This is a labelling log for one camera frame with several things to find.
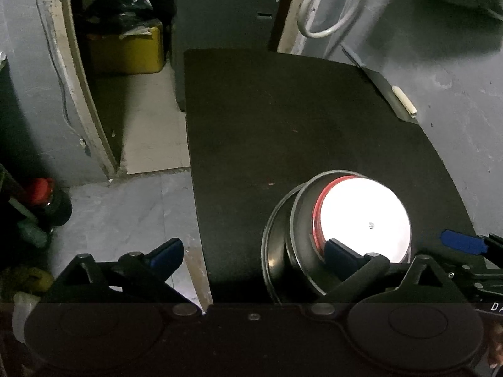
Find green bottle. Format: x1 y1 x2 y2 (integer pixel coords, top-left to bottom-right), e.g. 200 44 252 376
16 220 50 249

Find white ceramic bowl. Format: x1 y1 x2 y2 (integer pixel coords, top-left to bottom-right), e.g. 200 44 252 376
314 176 412 264

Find black plastic bag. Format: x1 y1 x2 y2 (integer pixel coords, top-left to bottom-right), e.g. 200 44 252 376
84 0 154 36

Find red-capped bottle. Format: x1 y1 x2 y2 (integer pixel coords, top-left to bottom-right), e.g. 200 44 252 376
25 178 73 226

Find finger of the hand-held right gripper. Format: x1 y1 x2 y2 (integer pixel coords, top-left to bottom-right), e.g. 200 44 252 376
448 265 503 298
441 230 503 256

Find white hose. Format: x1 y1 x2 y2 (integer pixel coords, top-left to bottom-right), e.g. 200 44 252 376
296 0 368 39

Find pale door frame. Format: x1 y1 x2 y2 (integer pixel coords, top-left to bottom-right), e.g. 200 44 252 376
47 0 315 177

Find small white tube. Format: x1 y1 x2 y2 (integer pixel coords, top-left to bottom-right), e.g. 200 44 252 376
392 85 418 118

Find thin wall cable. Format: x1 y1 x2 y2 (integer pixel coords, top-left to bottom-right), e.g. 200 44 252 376
33 0 85 146

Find person's right hand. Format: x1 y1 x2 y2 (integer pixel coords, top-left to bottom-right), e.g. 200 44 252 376
485 320 503 368

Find white plastic object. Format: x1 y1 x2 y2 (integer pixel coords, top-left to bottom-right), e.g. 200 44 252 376
12 292 40 342

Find yellow box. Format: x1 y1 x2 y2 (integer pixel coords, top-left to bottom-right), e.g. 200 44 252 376
87 21 163 74

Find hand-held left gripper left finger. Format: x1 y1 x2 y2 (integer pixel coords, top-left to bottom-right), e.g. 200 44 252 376
47 238 199 319

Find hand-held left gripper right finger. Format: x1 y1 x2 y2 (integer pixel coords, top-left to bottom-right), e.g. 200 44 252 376
308 239 470 317

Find dark grey cabinet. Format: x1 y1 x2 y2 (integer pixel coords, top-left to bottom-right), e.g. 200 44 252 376
171 0 287 112

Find yellow object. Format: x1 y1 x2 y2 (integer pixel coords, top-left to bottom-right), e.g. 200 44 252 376
0 267 55 303

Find large steel plate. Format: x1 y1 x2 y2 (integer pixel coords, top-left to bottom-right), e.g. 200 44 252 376
260 183 315 305

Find steel bowl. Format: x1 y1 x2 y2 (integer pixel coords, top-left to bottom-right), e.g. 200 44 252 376
289 170 413 297

